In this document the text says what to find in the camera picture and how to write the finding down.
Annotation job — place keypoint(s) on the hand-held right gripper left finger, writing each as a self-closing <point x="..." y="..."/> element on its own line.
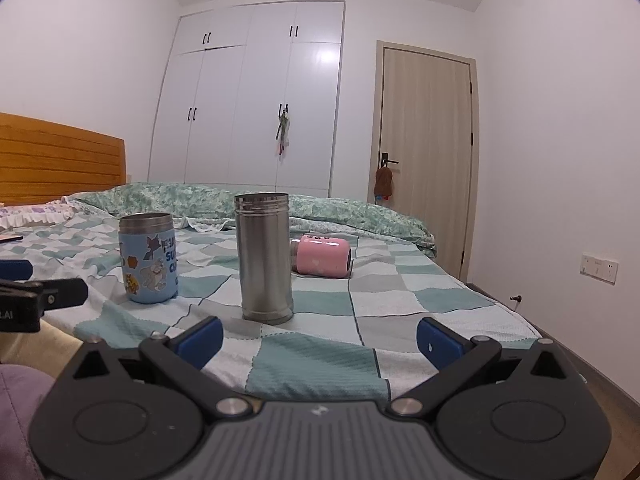
<point x="200" y="341"/>

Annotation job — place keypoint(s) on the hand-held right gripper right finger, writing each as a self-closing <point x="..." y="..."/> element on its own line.
<point x="440" y="344"/>

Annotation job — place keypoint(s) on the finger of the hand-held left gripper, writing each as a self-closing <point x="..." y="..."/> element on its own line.
<point x="62" y="292"/>
<point x="15" y="269"/>

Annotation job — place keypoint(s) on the pink cup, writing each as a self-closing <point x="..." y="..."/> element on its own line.
<point x="322" y="255"/>

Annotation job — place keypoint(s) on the blue cartoon cup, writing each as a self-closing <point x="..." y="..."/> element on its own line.
<point x="148" y="260"/>

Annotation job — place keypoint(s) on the tall steel cup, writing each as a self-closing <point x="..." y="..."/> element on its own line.
<point x="264" y="260"/>

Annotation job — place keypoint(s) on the ruffled floral pillow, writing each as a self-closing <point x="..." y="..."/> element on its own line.
<point x="35" y="212"/>

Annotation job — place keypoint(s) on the purple clothing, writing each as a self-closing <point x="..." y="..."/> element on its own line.
<point x="17" y="420"/>

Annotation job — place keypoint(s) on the wooden headboard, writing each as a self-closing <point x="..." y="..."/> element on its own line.
<point x="55" y="160"/>

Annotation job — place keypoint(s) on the checkered blanket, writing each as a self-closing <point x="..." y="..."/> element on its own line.
<point x="320" y="355"/>

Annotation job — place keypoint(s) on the green floral quilt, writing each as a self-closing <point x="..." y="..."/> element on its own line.
<point x="200" y="202"/>

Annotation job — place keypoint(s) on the brown hanging plush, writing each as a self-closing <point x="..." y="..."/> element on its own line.
<point x="384" y="182"/>

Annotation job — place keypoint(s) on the light wooden door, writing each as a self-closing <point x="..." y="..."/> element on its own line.
<point x="425" y="160"/>

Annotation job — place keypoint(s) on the hanging key ornament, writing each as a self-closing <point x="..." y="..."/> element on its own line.
<point x="283" y="132"/>

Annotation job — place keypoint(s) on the white wardrobe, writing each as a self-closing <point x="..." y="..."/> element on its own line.
<point x="250" y="100"/>

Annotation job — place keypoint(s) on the wall socket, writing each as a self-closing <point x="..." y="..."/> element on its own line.
<point x="599" y="268"/>

